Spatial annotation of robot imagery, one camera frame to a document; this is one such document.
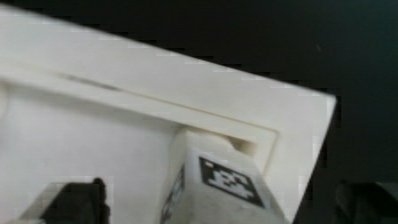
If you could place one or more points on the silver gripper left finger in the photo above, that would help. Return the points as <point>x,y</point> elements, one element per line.
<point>71,204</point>

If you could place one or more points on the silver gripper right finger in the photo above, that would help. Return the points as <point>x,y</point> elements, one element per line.
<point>366,203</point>

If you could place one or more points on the white square tabletop part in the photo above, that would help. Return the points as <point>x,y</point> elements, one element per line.
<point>99,95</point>

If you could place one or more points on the white leg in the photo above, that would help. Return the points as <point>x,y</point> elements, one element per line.
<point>215,193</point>

